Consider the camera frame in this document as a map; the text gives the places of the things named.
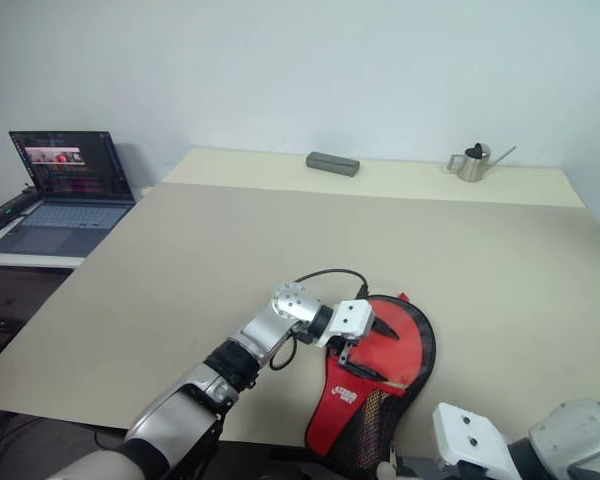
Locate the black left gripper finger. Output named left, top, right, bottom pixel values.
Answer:
left=372, top=317, right=401, bottom=342
left=344, top=360, right=387, bottom=383

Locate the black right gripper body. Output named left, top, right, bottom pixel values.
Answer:
left=398, top=454, right=444, bottom=480

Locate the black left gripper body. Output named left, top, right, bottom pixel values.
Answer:
left=329, top=335, right=359, bottom=366

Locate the black red paddle case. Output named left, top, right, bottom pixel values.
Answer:
left=302, top=292, right=438, bottom=459

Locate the grey rectangular box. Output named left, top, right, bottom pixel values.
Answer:
left=306, top=151, right=360, bottom=177

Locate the silver metal watering can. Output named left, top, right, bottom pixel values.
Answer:
left=446, top=142, right=517, bottom=183

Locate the dark open laptop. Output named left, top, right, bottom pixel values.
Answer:
left=0, top=130, right=137, bottom=259

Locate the black device with green light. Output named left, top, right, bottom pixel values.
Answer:
left=0, top=191, right=42, bottom=231

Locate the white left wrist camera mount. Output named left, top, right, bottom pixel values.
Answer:
left=315, top=298, right=376, bottom=349

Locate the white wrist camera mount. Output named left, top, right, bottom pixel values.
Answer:
left=315, top=298, right=376, bottom=349
left=432, top=402, right=524, bottom=480

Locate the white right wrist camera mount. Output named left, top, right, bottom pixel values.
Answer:
left=432, top=402, right=524, bottom=480

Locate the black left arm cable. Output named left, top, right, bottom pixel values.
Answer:
left=269, top=269, right=370, bottom=372

